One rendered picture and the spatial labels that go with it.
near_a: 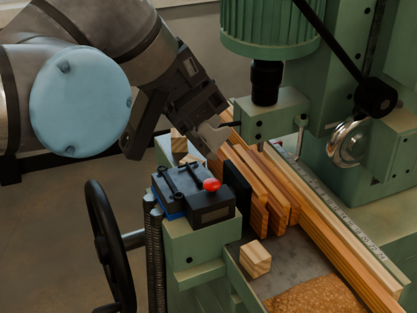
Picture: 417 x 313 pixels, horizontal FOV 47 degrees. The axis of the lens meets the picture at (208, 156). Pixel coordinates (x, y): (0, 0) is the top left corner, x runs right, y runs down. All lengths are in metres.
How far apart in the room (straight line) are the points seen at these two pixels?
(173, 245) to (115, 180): 1.62
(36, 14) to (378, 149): 0.64
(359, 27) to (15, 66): 0.64
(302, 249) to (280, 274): 0.07
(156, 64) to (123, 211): 1.69
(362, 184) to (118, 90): 0.76
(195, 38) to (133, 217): 0.90
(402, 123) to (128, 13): 0.54
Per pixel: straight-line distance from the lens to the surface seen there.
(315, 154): 1.17
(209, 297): 1.08
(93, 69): 0.40
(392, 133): 0.90
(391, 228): 1.12
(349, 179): 1.09
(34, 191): 2.47
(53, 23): 0.54
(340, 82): 0.93
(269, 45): 0.79
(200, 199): 0.80
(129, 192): 2.35
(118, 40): 0.57
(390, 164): 0.93
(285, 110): 0.93
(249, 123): 0.90
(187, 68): 0.65
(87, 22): 0.55
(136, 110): 0.68
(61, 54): 0.40
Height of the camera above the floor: 1.56
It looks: 38 degrees down
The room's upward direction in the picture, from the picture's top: straight up
